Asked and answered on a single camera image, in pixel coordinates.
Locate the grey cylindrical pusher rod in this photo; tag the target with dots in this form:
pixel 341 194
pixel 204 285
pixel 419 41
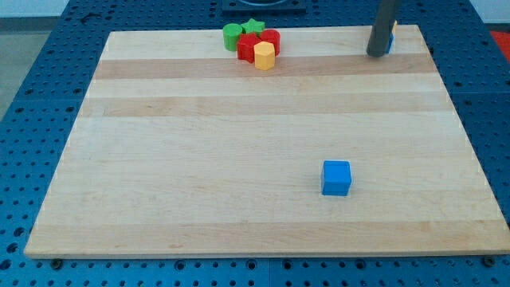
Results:
pixel 381 31

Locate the blue cube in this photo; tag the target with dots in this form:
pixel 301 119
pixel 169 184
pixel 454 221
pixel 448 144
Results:
pixel 336 178

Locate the blue block behind rod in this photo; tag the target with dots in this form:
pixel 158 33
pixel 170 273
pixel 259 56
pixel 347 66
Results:
pixel 390 43

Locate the red cylinder block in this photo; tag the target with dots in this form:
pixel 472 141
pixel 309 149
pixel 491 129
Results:
pixel 272 36

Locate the yellow hexagon block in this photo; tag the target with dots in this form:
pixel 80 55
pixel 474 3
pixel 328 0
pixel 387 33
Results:
pixel 264 55

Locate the green star block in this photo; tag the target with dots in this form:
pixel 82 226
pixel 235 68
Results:
pixel 253 26

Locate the red star block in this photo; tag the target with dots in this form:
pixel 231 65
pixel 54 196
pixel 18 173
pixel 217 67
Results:
pixel 245 46

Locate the green cylinder block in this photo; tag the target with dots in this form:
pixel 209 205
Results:
pixel 231 34

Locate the wooden board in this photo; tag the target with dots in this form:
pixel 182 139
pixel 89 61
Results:
pixel 180 150

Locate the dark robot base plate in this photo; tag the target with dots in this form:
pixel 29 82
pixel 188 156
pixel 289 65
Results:
pixel 263 5

